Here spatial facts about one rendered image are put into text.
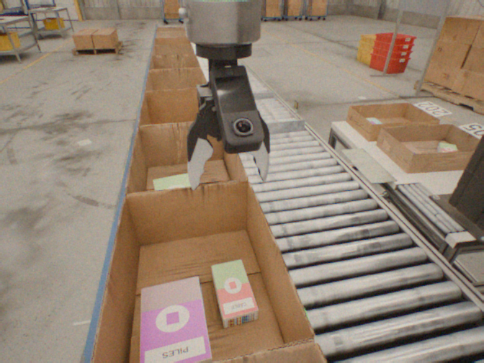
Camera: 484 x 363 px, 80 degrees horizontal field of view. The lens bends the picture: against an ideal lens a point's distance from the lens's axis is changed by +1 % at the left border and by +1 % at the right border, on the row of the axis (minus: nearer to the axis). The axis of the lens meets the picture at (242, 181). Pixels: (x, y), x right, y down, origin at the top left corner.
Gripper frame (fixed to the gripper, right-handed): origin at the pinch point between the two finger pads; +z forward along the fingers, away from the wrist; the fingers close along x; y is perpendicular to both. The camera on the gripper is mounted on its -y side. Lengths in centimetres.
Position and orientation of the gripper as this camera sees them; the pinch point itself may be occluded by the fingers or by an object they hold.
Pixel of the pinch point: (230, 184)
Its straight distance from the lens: 45.5
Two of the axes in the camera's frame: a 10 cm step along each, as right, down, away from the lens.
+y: -2.1, -5.4, 8.1
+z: 0.0, 8.3, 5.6
